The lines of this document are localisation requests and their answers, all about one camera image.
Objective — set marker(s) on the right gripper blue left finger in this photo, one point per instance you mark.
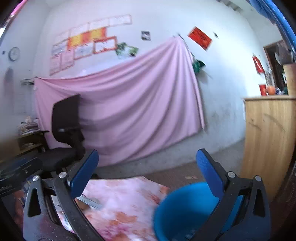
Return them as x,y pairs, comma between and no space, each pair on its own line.
81,172

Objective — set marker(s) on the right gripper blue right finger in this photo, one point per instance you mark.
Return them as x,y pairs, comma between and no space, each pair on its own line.
214,174

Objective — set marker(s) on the wooden side desk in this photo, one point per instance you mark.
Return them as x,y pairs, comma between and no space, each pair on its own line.
23,144

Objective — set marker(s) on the blue plastic basin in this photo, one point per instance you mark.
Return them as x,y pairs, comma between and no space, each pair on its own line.
194,213

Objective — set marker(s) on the pink floral table cloth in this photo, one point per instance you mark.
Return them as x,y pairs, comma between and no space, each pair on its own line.
122,209

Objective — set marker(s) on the stack of books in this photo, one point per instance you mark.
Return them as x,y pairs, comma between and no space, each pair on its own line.
29,125

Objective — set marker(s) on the wooden cabinet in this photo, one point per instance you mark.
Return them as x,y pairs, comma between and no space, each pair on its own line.
269,139

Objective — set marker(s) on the black office chair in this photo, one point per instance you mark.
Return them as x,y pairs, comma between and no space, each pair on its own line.
66,129

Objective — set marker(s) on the red cup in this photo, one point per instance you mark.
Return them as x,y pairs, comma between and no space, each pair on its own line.
263,89

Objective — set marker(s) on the pink hanging sheet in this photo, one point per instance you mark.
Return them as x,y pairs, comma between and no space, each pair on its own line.
134,109

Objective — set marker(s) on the green hanging bag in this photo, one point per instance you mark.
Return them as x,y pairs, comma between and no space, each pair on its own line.
197,66

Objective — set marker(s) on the red hanging ornament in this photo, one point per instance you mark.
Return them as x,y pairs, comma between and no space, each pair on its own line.
258,65

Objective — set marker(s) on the green photo prints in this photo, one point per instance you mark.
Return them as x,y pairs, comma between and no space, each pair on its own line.
123,50

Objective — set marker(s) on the blue dotted curtain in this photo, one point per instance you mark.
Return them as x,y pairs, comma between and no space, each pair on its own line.
281,15

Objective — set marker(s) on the round wall clock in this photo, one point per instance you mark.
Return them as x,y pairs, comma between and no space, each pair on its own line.
14,54

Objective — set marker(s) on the red diamond wall paper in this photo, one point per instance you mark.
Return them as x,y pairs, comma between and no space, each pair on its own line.
200,38

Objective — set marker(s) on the wall certificates cluster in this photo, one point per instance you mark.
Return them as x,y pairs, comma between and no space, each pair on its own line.
83,41

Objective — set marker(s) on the small black wall photo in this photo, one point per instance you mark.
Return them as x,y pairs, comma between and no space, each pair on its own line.
145,35

